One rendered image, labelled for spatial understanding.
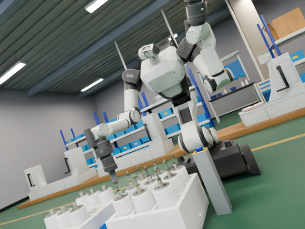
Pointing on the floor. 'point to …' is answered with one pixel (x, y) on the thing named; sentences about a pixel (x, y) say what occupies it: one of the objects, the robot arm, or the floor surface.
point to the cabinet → (263, 87)
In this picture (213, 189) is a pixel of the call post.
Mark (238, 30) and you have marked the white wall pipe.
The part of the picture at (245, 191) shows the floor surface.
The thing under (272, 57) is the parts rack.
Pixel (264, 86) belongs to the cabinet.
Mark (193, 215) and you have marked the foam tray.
